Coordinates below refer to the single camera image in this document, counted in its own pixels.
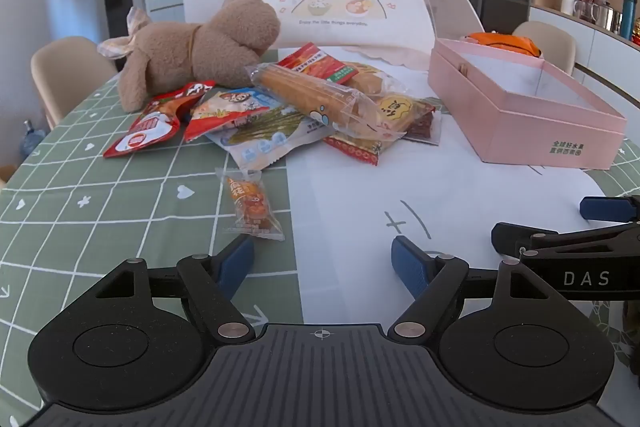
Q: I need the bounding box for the dark red jerky packet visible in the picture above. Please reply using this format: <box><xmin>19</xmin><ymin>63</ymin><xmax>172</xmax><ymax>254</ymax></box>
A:
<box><xmin>402</xmin><ymin>104</ymin><xmax>443</xmax><ymax>145</ymax></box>

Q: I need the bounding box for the blue water jug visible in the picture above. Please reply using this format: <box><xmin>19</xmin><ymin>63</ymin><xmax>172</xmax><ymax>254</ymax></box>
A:
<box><xmin>19</xmin><ymin>119</ymin><xmax>48</xmax><ymax>158</ymax></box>

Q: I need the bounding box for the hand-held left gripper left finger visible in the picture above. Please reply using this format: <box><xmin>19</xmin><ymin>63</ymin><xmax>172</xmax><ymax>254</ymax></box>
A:
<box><xmin>95</xmin><ymin>234</ymin><xmax>257</xmax><ymax>343</ymax></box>

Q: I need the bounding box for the teal bottle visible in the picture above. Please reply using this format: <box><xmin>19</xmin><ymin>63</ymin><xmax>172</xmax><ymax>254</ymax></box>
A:
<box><xmin>622</xmin><ymin>0</ymin><xmax>638</xmax><ymax>38</ymax></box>

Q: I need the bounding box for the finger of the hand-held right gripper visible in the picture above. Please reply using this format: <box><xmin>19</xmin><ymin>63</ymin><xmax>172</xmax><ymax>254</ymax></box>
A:
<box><xmin>579</xmin><ymin>194</ymin><xmax>640</xmax><ymax>224</ymax></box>
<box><xmin>491</xmin><ymin>221</ymin><xmax>640</xmax><ymax>264</ymax></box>

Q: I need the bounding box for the pink cardboard box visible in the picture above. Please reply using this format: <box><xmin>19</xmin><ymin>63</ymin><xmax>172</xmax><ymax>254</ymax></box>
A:
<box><xmin>426</xmin><ymin>38</ymin><xmax>628</xmax><ymax>170</ymax></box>

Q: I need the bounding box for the blue seaweed snack packet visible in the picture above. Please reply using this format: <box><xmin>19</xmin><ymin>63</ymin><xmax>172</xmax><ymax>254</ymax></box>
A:
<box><xmin>207</xmin><ymin>104</ymin><xmax>341</xmax><ymax>172</ymax></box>

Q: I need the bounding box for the long bread stick packet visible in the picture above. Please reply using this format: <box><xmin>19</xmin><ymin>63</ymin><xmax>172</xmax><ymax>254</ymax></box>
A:
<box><xmin>245</xmin><ymin>62</ymin><xmax>408</xmax><ymax>142</ymax></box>

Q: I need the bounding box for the small bread packet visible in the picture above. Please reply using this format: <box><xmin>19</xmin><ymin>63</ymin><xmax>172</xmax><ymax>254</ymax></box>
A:
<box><xmin>345</xmin><ymin>63</ymin><xmax>406</xmax><ymax>95</ymax></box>
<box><xmin>372</xmin><ymin>92</ymin><xmax>436</xmax><ymax>132</ymax></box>

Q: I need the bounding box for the brown plush bunny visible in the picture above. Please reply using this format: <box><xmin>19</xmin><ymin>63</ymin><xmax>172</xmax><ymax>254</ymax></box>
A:
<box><xmin>97</xmin><ymin>0</ymin><xmax>281</xmax><ymax>112</ymax></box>

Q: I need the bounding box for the orange pouch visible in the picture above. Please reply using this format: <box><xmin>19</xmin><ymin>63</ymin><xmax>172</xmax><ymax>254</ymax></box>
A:
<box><xmin>460</xmin><ymin>32</ymin><xmax>543</xmax><ymax>58</ymax></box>

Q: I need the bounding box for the beige dining chair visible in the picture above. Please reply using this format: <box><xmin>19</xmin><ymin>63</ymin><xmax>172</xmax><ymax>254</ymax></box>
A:
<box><xmin>30</xmin><ymin>36</ymin><xmax>118</xmax><ymax>130</ymax></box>
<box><xmin>512</xmin><ymin>21</ymin><xmax>577</xmax><ymax>75</ymax></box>

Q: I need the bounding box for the red packet with green label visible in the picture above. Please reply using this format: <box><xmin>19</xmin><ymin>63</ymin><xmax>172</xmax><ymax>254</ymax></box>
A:
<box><xmin>276</xmin><ymin>43</ymin><xmax>361</xmax><ymax>85</ymax></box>

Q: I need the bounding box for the small orange sausage packet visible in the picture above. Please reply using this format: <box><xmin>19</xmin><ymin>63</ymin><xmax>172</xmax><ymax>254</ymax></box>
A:
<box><xmin>215</xmin><ymin>167</ymin><xmax>285</xmax><ymax>242</ymax></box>

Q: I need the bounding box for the red patterned snack packet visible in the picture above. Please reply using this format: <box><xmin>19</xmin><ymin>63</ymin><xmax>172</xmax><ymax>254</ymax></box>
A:
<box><xmin>324</xmin><ymin>132</ymin><xmax>396</xmax><ymax>166</ymax></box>

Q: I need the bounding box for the red chicken snack packet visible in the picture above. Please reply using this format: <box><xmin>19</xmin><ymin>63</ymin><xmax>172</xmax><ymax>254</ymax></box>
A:
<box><xmin>102</xmin><ymin>80</ymin><xmax>217</xmax><ymax>158</ymax></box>

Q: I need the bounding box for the white sideboard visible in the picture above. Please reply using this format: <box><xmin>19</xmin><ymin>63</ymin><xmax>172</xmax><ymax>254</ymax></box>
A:
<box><xmin>529</xmin><ymin>4</ymin><xmax>640</xmax><ymax>108</ymax></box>

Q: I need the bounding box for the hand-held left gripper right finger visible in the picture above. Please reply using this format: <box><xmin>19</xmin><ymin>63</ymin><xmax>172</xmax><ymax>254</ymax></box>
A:
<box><xmin>389</xmin><ymin>234</ymin><xmax>548</xmax><ymax>343</ymax></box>

